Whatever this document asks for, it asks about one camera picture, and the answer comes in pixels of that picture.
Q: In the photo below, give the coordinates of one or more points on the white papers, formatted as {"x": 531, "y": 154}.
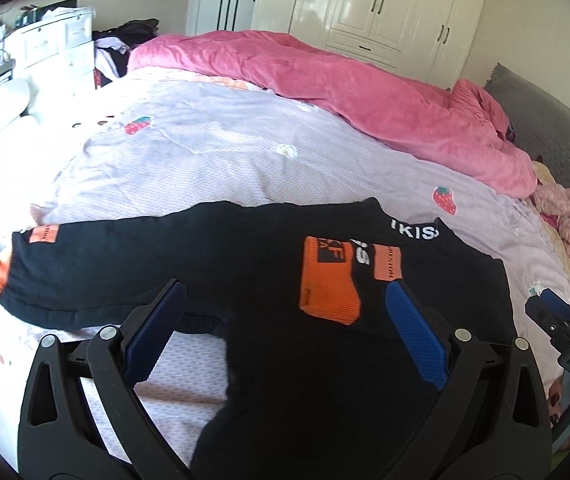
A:
{"x": 70, "y": 12}

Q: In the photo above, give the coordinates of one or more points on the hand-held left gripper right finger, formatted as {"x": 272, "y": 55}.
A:
{"x": 415, "y": 335}

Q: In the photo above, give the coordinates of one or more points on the grey padded headboard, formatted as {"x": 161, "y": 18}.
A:
{"x": 555, "y": 120}

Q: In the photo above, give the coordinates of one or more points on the lavender strawberry-print bed sheet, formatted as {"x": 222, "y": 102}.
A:
{"x": 240, "y": 160}

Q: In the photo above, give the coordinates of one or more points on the pink duvet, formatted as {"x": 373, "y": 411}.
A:
{"x": 340, "y": 85}

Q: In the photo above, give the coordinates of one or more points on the white wardrobe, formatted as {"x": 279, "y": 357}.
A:
{"x": 395, "y": 0}

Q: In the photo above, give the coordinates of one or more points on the white drawer chest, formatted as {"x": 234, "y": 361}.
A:
{"x": 40, "y": 45}

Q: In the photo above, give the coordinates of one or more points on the pile of dark clothes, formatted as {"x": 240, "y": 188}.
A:
{"x": 115, "y": 60}

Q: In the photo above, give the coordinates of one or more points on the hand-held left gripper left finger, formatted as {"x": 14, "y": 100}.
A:
{"x": 157, "y": 322}

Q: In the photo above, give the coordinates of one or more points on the black shirt with orange patches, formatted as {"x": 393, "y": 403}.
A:
{"x": 265, "y": 260}

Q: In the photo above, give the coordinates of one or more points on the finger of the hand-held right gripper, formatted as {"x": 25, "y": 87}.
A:
{"x": 542, "y": 312}
{"x": 560, "y": 305}

